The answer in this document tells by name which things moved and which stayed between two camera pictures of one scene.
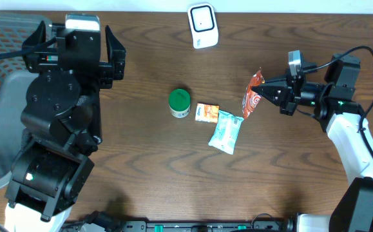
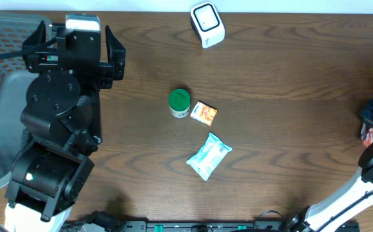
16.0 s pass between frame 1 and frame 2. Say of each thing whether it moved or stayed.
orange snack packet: moved
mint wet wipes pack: moved
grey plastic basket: stayed
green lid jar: stayed
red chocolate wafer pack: moved
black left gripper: stayed
